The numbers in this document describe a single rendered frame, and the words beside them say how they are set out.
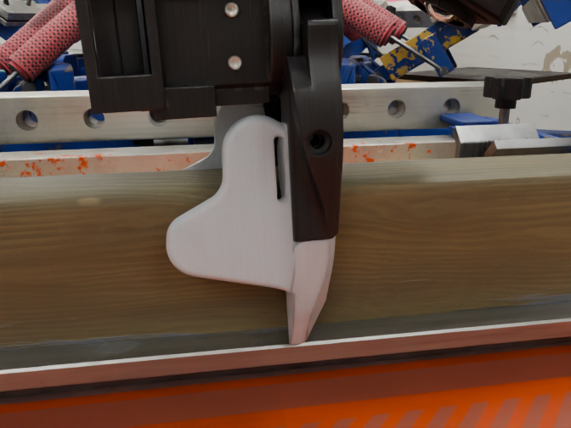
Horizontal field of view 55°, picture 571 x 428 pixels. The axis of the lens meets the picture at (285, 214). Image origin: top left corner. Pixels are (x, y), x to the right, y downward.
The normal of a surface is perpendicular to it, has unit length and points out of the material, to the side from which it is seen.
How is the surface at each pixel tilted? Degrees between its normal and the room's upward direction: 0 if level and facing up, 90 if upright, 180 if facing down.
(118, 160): 90
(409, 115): 90
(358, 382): 0
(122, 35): 91
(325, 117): 84
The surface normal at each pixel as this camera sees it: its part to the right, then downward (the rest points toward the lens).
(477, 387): 0.00, -0.95
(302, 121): 0.15, 0.22
